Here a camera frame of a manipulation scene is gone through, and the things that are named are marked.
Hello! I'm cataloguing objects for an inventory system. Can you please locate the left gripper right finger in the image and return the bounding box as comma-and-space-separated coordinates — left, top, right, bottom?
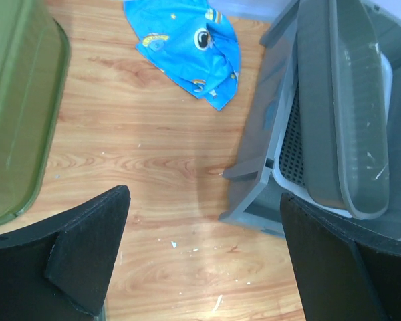
280, 193, 401, 320

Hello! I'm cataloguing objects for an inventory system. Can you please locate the blue printed cloth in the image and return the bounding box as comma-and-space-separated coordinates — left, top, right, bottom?
123, 1, 241, 111

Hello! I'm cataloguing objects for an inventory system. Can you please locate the dark grey plastic tub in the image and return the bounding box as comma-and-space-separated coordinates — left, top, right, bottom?
297, 1, 390, 220

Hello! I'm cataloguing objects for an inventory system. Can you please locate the olive green slotted basket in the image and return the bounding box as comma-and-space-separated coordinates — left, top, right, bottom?
0, 1, 70, 225

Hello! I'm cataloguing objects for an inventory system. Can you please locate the large grey storage bin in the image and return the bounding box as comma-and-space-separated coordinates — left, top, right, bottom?
220, 1, 401, 241

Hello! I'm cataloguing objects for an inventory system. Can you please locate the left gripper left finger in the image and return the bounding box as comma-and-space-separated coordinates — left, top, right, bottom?
0, 185, 130, 320

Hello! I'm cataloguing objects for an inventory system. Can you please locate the light grey perforated basket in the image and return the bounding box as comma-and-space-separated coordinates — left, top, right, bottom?
279, 54, 393, 220

